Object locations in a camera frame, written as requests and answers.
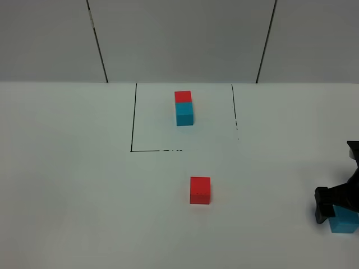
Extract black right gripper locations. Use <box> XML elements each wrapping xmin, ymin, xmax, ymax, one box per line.
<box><xmin>315</xmin><ymin>141</ymin><xmax>358</xmax><ymax>224</ymax></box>

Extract red template cube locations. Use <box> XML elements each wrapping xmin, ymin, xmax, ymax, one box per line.
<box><xmin>174</xmin><ymin>91</ymin><xmax>192</xmax><ymax>103</ymax></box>

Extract blue template cube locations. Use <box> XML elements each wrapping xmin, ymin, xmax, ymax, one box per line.
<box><xmin>175</xmin><ymin>103</ymin><xmax>194</xmax><ymax>126</ymax></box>

